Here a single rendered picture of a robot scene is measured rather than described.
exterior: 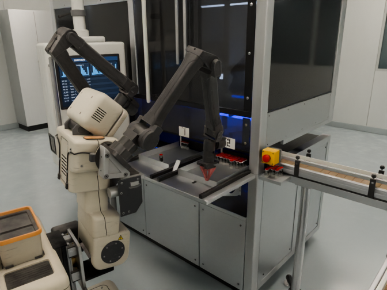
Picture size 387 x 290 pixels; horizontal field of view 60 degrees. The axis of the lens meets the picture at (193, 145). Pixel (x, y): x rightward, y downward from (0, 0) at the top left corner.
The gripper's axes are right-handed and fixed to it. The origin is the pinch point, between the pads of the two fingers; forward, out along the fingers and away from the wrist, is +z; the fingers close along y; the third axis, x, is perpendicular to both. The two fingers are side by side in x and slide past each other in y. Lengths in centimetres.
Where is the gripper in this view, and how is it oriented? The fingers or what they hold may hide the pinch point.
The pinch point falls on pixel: (207, 179)
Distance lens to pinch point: 165.4
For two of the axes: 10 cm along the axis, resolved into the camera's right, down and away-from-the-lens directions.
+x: -7.6, -1.9, 6.2
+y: 6.5, -1.3, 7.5
